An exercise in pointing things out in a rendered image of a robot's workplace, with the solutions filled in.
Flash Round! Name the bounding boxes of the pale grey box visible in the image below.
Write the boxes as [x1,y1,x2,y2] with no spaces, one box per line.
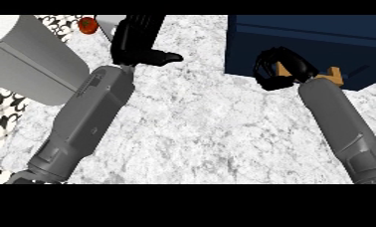
[95,14,129,42]

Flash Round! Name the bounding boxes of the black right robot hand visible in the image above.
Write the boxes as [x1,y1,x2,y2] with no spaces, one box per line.
[251,46,321,92]

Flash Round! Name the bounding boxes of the tan cup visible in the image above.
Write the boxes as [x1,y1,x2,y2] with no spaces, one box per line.
[273,61,346,88]

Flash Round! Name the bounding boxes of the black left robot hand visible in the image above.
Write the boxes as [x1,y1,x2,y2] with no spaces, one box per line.
[110,14,186,68]

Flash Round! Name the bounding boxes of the red tomato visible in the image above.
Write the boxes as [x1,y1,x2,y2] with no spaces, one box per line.
[79,16,101,35]

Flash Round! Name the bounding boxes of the dark blue drawer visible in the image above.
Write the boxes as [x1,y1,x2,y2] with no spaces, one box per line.
[223,14,376,93]

